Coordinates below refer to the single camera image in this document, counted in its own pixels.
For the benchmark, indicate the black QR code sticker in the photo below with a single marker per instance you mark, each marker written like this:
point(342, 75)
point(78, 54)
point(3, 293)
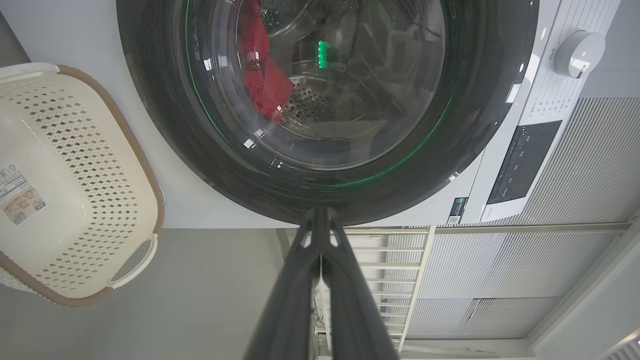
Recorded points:
point(457, 211)

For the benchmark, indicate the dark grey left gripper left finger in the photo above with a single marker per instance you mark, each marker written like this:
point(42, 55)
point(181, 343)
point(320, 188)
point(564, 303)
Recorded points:
point(295, 300)

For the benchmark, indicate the white printed product label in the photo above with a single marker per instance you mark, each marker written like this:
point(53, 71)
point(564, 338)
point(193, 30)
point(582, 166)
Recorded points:
point(20, 195)

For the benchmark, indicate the red sports jersey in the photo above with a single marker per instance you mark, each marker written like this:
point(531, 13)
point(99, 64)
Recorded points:
point(265, 85)

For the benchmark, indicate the dark touch control panel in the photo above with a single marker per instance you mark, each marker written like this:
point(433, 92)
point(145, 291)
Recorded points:
point(525, 160)

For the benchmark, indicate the white round control knob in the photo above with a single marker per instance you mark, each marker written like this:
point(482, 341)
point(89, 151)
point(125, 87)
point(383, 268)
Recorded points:
point(580, 54)

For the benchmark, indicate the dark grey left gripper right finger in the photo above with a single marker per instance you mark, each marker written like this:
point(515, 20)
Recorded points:
point(350, 310)

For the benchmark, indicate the round black glass washer door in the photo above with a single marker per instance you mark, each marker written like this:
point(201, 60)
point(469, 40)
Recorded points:
point(165, 125)

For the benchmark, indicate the cream perforated laundry basket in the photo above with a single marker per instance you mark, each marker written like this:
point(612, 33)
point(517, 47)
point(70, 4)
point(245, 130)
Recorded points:
point(75, 150)

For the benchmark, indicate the white metal railing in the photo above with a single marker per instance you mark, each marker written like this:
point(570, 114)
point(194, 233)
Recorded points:
point(390, 280)

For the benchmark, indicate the white washing machine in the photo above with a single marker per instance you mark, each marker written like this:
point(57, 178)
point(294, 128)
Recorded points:
point(75, 35)

